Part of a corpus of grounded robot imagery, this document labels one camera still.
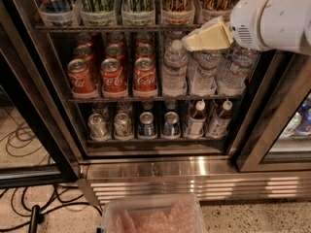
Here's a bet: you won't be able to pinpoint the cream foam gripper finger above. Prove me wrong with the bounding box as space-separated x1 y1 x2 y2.
182 22 233 51

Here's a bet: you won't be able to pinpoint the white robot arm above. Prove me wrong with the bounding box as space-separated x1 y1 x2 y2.
182 0 311 55

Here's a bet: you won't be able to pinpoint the middle row right coca-cola can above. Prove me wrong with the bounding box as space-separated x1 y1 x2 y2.
135 44 155 59

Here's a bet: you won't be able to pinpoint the row coca-cola can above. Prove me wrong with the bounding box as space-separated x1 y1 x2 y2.
135 44 155 59
74 45 98 82
105 45 125 62

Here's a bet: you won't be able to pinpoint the front right coca-cola can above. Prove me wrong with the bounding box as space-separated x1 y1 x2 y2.
133 57 157 98

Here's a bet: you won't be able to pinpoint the middle row centre coca-cola can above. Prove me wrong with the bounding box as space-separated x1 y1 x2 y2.
105 45 125 62

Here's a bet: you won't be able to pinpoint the blue pepsi can right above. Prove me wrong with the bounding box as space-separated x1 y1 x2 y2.
161 112 181 139

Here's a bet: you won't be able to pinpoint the blue pepsi can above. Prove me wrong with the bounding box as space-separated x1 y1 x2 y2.
138 112 156 139
161 112 181 139

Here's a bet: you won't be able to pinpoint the front middle coca-cola can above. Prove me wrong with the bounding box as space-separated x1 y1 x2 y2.
100 58 128 98

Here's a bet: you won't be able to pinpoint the blue pepsi can left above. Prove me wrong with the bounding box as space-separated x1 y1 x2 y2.
138 112 156 139

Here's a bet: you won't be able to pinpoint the right glass fridge door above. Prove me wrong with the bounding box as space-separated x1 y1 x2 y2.
230 50 311 173

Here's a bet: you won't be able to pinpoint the silver can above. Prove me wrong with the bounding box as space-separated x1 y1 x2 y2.
87 114 110 142
114 113 133 140

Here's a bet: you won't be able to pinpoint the blue can behind right door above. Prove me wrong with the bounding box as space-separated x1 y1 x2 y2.
294 96 311 136

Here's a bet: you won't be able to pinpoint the middle row left coca-cola can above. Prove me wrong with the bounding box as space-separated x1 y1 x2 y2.
74 45 98 82

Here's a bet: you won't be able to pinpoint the front left coca-cola can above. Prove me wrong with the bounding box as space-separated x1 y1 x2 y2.
67 58 98 99

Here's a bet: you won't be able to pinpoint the steel fridge base grille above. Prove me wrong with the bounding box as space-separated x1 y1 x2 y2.
77 156 311 205

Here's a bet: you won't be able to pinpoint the silver can bottom left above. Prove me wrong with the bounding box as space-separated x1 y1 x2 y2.
87 114 110 142

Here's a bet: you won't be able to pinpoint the blue red can top shelf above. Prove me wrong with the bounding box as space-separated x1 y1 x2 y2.
39 0 82 27

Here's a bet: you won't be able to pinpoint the left open fridge door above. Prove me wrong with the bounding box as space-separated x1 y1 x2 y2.
0 0 80 188

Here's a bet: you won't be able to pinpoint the middle water bottle front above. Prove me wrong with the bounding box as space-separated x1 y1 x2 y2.
192 50 221 96

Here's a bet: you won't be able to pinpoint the water bottle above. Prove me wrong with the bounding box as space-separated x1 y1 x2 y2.
217 46 259 96
192 50 221 96
162 40 189 97

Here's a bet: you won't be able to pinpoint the right water bottle front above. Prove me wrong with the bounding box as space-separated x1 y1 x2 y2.
217 46 259 96

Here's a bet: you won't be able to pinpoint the left water bottle front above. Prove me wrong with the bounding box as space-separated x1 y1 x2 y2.
162 40 189 97

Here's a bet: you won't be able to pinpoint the left iced tea bottle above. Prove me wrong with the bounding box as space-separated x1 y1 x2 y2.
185 100 206 139

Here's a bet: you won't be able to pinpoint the iced tea bottle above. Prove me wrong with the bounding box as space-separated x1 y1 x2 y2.
185 100 206 139
207 100 233 139

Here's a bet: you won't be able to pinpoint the right iced tea bottle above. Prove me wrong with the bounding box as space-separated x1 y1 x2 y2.
207 100 233 139

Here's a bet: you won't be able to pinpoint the clear plastic bin bubble wrap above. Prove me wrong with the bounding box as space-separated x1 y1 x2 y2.
102 194 207 233

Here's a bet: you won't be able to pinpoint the top wire fridge shelf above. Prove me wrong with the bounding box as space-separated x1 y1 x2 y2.
35 24 201 33

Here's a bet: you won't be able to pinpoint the wire fridge shelf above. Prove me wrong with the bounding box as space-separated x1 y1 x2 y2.
35 24 201 33
69 94 242 104

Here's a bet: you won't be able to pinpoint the middle wire fridge shelf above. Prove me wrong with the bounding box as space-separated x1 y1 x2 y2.
69 94 242 104

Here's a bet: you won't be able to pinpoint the black cables on floor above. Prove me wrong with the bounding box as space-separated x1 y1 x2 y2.
0 183 103 233

